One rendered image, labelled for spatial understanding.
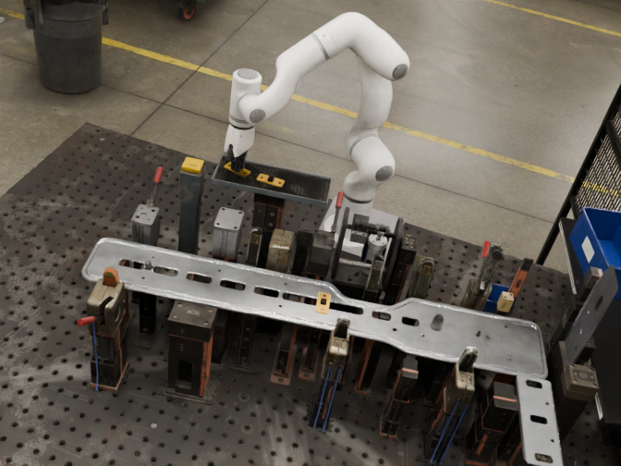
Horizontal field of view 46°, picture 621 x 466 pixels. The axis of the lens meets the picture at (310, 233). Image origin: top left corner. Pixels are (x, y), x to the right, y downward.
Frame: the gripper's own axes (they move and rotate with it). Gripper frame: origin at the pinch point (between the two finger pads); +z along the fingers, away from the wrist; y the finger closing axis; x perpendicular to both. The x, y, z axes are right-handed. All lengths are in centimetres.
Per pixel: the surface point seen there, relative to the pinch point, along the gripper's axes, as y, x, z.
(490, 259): -15, 82, 2
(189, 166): 9.0, -12.0, 2.5
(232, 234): 19.6, 13.0, 9.4
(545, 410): 13, 114, 18
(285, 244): 11.7, 27.1, 10.5
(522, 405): 16, 108, 18
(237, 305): 34.8, 27.0, 18.6
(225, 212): 14.6, 6.4, 7.5
